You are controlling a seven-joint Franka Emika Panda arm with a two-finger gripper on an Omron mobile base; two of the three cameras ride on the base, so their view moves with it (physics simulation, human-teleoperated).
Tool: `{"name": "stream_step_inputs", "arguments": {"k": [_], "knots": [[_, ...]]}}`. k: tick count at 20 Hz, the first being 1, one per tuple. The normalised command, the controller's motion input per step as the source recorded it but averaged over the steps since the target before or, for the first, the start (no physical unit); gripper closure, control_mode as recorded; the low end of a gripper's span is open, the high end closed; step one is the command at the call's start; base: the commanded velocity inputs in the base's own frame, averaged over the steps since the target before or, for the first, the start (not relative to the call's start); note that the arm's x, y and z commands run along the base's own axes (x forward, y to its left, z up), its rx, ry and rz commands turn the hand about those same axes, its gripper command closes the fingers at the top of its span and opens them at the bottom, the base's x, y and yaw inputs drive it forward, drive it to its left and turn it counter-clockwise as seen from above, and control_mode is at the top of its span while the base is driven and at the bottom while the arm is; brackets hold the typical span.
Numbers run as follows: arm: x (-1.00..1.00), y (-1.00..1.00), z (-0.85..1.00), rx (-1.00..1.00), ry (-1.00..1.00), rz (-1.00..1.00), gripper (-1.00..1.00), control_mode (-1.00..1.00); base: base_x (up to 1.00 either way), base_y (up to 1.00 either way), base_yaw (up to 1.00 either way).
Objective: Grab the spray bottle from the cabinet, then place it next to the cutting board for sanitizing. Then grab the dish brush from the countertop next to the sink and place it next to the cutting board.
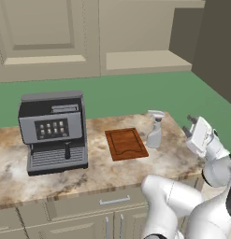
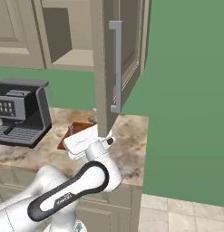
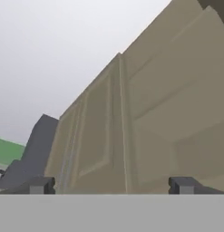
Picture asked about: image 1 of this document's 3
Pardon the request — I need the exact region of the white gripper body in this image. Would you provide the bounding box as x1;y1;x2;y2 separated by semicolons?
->
185;116;214;158

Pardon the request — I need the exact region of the pale grey spray bottle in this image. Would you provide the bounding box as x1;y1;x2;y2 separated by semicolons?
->
146;109;166;149

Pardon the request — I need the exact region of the brown wooden cutting board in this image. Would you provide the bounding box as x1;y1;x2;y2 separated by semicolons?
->
104;127;150;162

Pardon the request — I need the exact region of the dark brown tall cabinet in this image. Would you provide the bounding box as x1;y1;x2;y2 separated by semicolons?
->
191;0;231;107

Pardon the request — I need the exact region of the beige upper cabinet door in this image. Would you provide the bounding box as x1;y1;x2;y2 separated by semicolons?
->
98;0;206;77
0;0;101;84

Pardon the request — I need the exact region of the beige cabinet door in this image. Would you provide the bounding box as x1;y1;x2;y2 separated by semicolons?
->
113;204;152;239
0;0;101;84
24;211;115;239
98;0;206;77

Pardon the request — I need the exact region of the beige lower cabinet door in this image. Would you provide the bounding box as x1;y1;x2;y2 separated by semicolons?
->
113;204;152;239
24;211;115;239

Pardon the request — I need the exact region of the beige drawer front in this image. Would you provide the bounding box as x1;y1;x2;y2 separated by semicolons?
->
44;186;148;221

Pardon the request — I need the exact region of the grey coffee machine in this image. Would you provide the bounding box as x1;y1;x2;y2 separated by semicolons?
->
17;91;90;177

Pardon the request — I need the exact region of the silver drawer handle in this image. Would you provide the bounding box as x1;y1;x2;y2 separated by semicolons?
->
99;194;132;206

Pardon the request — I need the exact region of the silver cabinet door handle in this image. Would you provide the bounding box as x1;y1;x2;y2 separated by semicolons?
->
104;216;110;239
119;213;125;239

